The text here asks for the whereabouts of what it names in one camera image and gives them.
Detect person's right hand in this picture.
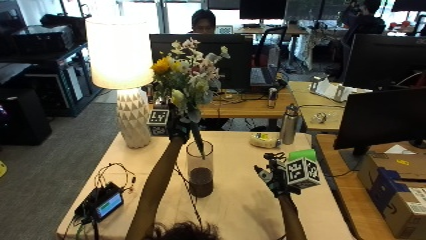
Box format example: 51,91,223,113
254,152,304,198

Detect person's left hand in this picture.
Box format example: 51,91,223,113
166,102,194,145

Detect mixed flower bouquet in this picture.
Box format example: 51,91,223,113
151,37,232,160

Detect left glove marker cube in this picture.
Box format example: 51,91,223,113
147,108,171,137

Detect green-topped right glove marker cube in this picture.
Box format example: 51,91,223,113
285,148,323,190

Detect clear glass vase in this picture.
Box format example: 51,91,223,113
186,139,216,199

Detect steel water bottle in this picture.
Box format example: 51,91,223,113
280,103,303,146

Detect wooden desk with box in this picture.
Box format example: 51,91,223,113
313,133,426,240

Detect shiny metal object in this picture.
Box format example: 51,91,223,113
311,111,331,124

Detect light wooden desk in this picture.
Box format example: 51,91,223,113
287,80,349,133

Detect white patterned table lamp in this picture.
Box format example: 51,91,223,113
84,16,156,150

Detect small grey cylinder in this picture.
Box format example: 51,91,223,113
267,87,280,109

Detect printed marker board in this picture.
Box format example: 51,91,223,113
215,24,235,35

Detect white desk stand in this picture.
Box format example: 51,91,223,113
308,75,373,103

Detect black office chair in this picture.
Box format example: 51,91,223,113
251,25,289,88

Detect brown cardboard box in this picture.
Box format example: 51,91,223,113
357,152,426,240

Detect black monitor with stand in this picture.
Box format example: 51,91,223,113
333,87,426,172

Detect white paper sheet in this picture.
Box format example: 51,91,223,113
384,143,419,155

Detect black device with screen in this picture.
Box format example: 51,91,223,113
72,182,126,225

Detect black shelf cabinet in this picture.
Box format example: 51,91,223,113
0,13,103,118

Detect black floor box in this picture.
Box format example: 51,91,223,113
0,88,54,146

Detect black background monitor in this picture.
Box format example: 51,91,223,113
239,0,288,21

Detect large black computer monitor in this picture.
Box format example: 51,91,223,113
343,33,426,91

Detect thin black glove cable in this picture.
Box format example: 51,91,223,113
174,162,206,228

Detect black device cables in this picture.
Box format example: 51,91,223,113
94,162,139,195

